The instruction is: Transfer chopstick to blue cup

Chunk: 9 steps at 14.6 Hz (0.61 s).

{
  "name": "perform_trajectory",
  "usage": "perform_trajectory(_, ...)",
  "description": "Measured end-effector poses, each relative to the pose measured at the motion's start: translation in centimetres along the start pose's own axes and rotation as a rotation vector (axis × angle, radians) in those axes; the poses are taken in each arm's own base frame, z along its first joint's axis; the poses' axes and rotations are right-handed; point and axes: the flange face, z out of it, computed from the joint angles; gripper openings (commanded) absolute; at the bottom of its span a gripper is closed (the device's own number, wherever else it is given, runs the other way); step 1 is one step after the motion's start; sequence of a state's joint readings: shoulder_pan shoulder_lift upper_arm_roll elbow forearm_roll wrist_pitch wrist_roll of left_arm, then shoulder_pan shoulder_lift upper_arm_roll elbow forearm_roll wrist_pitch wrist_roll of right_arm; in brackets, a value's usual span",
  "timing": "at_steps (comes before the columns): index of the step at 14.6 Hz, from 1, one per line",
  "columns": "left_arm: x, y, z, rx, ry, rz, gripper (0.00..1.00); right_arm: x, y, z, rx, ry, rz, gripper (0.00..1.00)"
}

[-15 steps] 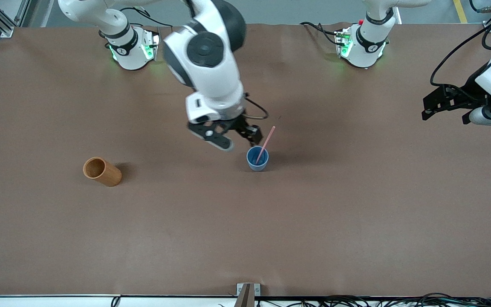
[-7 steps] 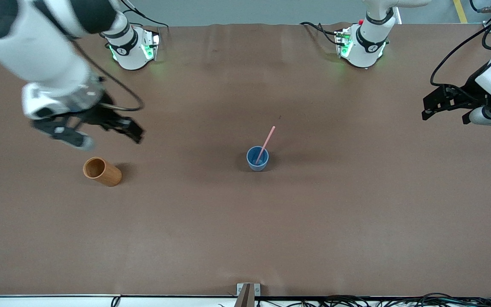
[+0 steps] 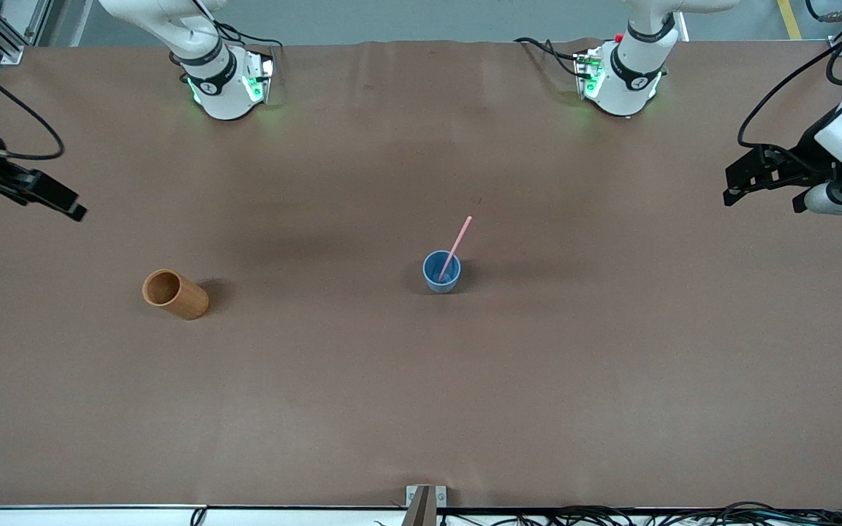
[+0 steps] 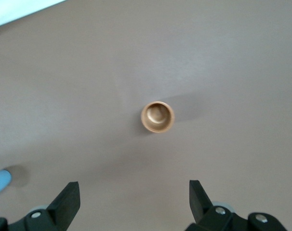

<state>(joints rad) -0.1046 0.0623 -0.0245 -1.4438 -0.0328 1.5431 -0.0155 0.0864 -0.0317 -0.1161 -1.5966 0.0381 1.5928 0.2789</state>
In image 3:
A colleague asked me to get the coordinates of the pink chopstick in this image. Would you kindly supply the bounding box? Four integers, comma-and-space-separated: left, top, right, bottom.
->
439, 216, 474, 283

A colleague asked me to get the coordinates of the blue plastic cup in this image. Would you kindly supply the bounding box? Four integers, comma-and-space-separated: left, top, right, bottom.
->
422, 250, 463, 294

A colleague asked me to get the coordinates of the wooden bamboo cup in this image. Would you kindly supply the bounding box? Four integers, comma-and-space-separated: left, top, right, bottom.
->
142, 269, 211, 321

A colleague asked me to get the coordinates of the black arm base cable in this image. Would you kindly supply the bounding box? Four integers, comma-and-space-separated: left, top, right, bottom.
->
186, 0, 284, 53
514, 37, 584, 78

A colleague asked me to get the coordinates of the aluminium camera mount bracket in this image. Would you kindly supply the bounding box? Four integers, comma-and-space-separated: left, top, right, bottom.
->
403, 485, 447, 526

